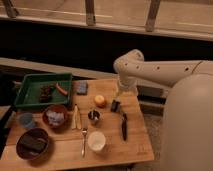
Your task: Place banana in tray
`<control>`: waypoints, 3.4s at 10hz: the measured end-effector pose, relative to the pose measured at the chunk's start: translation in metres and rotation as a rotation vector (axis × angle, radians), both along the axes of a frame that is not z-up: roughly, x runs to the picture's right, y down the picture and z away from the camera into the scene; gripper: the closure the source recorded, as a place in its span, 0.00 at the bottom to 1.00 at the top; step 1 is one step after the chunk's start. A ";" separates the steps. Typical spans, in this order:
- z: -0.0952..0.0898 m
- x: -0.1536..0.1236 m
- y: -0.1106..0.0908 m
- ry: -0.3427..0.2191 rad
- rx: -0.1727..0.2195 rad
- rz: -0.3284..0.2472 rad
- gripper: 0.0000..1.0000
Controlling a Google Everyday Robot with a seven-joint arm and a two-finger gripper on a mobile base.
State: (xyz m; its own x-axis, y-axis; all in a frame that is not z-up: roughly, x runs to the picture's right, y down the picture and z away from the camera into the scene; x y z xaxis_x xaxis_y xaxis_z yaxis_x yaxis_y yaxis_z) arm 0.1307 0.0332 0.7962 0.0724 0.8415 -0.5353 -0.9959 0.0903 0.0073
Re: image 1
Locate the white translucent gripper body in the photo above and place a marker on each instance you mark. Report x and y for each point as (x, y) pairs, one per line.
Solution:
(126, 85)

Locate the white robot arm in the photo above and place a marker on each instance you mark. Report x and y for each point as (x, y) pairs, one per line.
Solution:
(187, 131)

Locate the green plastic tray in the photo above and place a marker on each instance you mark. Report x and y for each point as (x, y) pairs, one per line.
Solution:
(38, 91)

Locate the small black box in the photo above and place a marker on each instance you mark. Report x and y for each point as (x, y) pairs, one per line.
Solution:
(115, 106)

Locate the orange fruit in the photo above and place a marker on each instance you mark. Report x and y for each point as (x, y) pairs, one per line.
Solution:
(99, 101)

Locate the small metal cup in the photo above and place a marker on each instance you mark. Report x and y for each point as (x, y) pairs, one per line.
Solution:
(94, 117)

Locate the metal fork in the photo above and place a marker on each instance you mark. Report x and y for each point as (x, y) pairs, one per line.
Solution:
(84, 134)

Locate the white cup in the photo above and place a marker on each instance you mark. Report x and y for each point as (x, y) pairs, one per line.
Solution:
(96, 141)

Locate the red sausage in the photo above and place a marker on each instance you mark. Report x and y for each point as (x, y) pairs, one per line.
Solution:
(61, 90)

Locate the brown bowl with white cloth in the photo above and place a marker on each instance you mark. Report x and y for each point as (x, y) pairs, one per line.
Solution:
(55, 115)

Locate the dark grape bunch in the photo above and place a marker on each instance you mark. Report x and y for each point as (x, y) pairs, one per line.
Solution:
(46, 93)

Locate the blue plastic cup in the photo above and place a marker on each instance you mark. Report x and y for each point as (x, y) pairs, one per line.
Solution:
(27, 120)

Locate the brown bowl with dark item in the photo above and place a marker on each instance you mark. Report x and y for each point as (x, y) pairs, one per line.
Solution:
(32, 144)

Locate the black handled knife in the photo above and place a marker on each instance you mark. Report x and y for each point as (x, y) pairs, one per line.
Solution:
(124, 126)

